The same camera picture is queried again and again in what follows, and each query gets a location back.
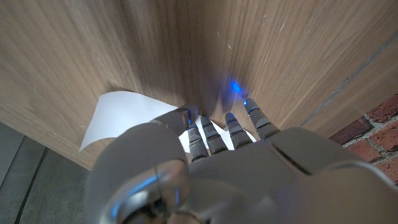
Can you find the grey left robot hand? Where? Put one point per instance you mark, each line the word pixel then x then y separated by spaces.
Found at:
pixel 248 180

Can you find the white receipt paper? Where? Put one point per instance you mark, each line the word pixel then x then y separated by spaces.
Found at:
pixel 118 115

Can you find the red brick wall backdrop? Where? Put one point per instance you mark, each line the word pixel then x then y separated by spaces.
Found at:
pixel 373 140

